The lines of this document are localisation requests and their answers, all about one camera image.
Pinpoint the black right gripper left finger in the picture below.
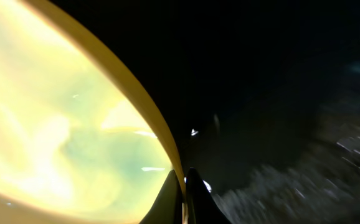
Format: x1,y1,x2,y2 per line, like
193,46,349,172
140,170,182,224

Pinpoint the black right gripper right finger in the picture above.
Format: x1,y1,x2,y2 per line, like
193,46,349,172
186,168,230,224

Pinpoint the yellow plate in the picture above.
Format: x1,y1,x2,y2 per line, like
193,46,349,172
0,1,186,224

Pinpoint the black round tray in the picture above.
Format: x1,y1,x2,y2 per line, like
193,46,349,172
56,0,360,223

